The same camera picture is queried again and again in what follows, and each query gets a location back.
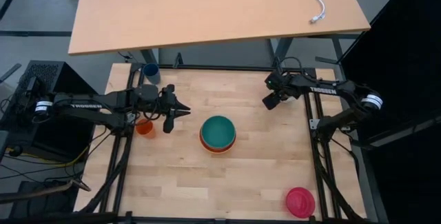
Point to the black side panel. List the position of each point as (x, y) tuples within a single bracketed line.
[(406, 62)]

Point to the grey metal bar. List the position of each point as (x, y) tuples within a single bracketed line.
[(406, 132)]

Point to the tan wooden desk top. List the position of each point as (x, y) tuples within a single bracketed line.
[(213, 10)]

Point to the grey metal desk leg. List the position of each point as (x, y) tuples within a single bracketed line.
[(282, 50), (149, 56)]

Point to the pink plastic bowl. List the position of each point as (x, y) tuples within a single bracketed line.
[(300, 202)]

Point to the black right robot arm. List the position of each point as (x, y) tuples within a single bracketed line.
[(324, 90)]

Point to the black aluminium table frame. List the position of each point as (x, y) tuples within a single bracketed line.
[(220, 68)]

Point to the black frame bracket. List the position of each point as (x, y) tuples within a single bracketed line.
[(178, 61)]

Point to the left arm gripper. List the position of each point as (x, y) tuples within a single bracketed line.
[(169, 108)]

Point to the dark blue plastic cup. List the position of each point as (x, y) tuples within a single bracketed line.
[(151, 71)]

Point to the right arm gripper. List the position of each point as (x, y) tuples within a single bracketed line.
[(275, 84)]

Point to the teal plastic bowl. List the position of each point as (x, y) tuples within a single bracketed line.
[(218, 131)]

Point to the red-orange plastic bowl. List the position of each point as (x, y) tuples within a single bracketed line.
[(217, 150)]

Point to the black computer case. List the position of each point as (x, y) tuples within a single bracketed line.
[(69, 79)]

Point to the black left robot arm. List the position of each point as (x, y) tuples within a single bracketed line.
[(86, 108)]

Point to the orange plastic cup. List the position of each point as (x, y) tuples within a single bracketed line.
[(144, 128)]

